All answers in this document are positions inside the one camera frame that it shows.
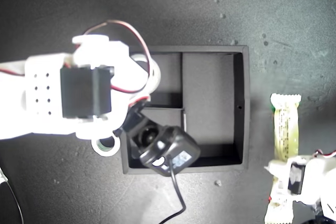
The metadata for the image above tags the black tray with wells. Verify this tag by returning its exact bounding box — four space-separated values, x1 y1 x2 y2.
121 45 249 175

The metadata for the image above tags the red wire at arm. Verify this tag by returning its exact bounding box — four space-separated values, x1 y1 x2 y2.
313 149 336 160

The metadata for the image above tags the black camera cable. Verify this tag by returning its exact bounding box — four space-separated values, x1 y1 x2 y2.
158 154 187 224

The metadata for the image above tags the red servo wire loop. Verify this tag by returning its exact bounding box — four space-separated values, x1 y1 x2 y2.
83 19 155 95

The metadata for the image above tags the snack bar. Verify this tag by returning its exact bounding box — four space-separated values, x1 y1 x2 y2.
264 92 302 224

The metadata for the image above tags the thin black cable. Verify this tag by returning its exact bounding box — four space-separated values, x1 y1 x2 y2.
0 178 24 224

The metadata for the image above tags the red wire along arm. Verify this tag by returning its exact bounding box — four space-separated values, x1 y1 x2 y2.
0 68 27 78

